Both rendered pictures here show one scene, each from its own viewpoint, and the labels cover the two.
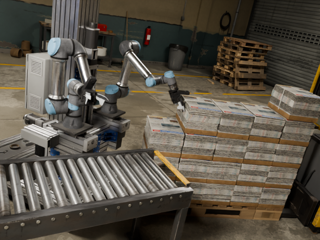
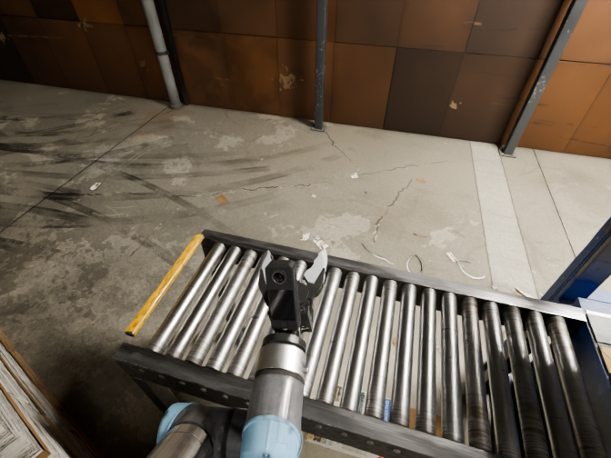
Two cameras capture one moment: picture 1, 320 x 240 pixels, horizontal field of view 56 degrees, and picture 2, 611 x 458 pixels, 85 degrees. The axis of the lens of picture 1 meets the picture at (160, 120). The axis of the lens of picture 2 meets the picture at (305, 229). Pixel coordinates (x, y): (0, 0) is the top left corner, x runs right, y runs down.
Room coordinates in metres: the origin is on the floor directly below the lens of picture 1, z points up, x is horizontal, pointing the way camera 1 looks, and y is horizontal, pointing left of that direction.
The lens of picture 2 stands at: (1.91, 0.70, 1.73)
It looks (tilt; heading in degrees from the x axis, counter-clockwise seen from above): 44 degrees down; 228
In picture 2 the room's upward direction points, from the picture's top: straight up
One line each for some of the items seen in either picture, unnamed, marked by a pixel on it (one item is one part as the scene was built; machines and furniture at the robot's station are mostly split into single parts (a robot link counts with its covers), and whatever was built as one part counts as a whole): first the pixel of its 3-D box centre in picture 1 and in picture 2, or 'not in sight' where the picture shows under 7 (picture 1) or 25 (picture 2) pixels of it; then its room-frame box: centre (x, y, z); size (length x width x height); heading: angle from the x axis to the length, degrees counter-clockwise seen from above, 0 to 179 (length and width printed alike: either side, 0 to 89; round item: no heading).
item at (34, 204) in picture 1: (30, 187); (426, 353); (1.34, 0.60, 0.77); 0.47 x 0.05 x 0.05; 32
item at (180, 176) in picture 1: (171, 166); (169, 278); (1.79, -0.13, 0.81); 0.43 x 0.03 x 0.02; 32
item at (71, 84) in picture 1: (75, 86); (274, 420); (1.84, 0.57, 1.21); 0.11 x 0.08 x 0.09; 43
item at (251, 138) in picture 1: (255, 131); not in sight; (2.69, -0.90, 0.86); 0.38 x 0.29 x 0.04; 11
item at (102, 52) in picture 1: (77, 41); not in sight; (7.98, 2.50, 0.55); 1.80 x 0.70 x 1.09; 122
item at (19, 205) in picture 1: (16, 189); (450, 358); (1.30, 0.66, 0.77); 0.47 x 0.05 x 0.05; 32
